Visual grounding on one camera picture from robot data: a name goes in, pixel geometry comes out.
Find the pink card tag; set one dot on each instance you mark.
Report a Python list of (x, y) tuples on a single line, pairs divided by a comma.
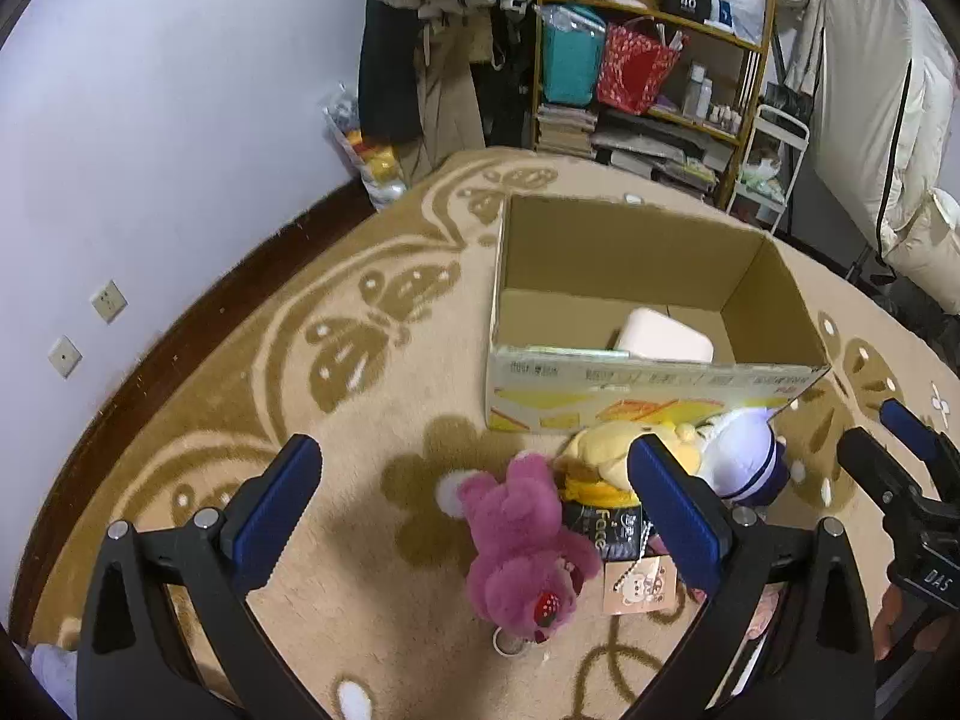
[(637, 585)]

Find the black hanging garment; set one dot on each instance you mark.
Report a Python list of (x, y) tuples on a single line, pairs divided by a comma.
[(510, 82)]

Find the white and purple plush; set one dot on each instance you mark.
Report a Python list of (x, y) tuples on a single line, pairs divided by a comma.
[(739, 450)]

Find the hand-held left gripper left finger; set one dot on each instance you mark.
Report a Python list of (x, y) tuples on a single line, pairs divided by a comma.
[(274, 517)]

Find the teal bag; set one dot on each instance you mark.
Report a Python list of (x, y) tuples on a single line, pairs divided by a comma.
[(571, 60)]

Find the group of toiletry bottles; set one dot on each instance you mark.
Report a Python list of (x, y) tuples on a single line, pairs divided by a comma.
[(701, 94)]

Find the wooden shelf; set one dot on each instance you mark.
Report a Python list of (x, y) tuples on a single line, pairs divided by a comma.
[(757, 52)]

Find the person's right hand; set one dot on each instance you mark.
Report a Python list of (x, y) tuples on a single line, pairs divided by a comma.
[(889, 622)]

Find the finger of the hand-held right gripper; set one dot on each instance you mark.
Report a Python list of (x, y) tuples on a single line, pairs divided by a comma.
[(911, 427), (874, 469)]

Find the red patterned gift bag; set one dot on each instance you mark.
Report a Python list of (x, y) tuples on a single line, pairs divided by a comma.
[(637, 71)]

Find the white trolley cart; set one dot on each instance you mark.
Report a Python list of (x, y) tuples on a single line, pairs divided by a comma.
[(776, 157)]

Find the white wall socket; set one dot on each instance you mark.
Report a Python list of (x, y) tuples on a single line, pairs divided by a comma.
[(109, 301), (64, 357)]

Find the pile of books and papers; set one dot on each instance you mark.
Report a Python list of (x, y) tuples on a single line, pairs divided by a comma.
[(652, 150)]

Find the black packet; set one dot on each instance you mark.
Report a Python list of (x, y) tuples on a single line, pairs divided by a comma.
[(600, 525)]

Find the stack of books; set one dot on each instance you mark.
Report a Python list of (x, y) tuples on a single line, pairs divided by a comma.
[(564, 131)]

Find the pink bear plush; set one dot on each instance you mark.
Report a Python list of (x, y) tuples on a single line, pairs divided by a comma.
[(517, 532)]

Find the cardboard box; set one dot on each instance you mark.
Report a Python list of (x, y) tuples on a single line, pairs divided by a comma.
[(600, 255)]

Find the black hanging coat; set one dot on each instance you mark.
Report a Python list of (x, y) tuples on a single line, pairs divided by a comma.
[(386, 67)]

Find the cream soft pouch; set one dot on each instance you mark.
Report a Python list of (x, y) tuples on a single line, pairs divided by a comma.
[(664, 337)]

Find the pale cloth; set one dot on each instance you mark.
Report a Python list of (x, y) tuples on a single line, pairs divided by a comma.
[(49, 679)]

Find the beige hanging trousers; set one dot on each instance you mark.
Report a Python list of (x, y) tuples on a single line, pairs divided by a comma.
[(450, 105)]

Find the clear plastic bag of toys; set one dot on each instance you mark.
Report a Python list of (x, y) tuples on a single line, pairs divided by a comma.
[(371, 157)]

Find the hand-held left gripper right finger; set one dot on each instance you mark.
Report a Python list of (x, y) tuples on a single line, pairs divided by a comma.
[(675, 517)]

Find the white quilted cover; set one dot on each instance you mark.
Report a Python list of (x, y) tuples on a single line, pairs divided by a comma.
[(870, 90)]

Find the yellow bear plush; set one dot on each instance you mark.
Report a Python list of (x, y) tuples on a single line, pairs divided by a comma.
[(600, 450)]

